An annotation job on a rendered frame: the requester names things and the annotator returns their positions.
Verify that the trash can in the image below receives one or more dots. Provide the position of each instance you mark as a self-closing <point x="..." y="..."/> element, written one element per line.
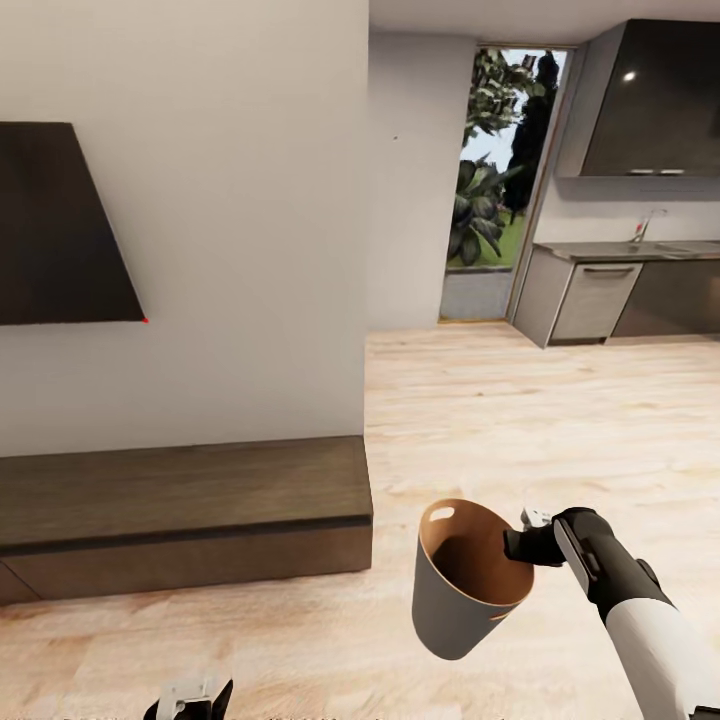
<point x="464" y="583"/>

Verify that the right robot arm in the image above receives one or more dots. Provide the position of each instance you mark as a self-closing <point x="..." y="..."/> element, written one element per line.
<point x="674" y="673"/>

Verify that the cabinet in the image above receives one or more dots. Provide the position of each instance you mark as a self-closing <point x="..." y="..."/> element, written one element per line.
<point x="647" y="104"/>
<point x="100" y="522"/>

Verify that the dishwasher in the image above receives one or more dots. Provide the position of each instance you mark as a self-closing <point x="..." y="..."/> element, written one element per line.
<point x="593" y="301"/>

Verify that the fixed window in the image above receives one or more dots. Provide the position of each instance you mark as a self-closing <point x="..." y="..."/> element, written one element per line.
<point x="515" y="101"/>

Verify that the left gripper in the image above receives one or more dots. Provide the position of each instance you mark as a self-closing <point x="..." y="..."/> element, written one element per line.
<point x="200" y="709"/>

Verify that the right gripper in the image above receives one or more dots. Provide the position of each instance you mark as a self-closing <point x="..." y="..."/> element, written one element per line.
<point x="525" y="547"/>

